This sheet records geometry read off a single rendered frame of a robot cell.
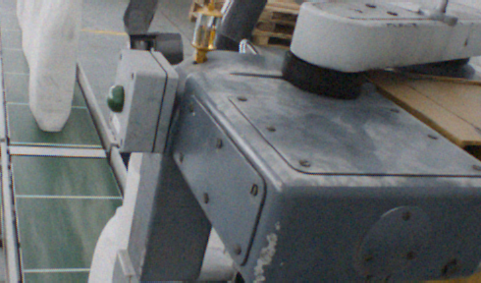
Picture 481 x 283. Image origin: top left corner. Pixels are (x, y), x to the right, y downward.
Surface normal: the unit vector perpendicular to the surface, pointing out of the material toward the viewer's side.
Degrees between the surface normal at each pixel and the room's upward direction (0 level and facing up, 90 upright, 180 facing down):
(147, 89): 90
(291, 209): 90
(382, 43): 90
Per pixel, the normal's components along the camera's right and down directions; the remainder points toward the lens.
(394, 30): 0.65, 0.40
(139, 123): 0.29, 0.42
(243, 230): -0.94, -0.05
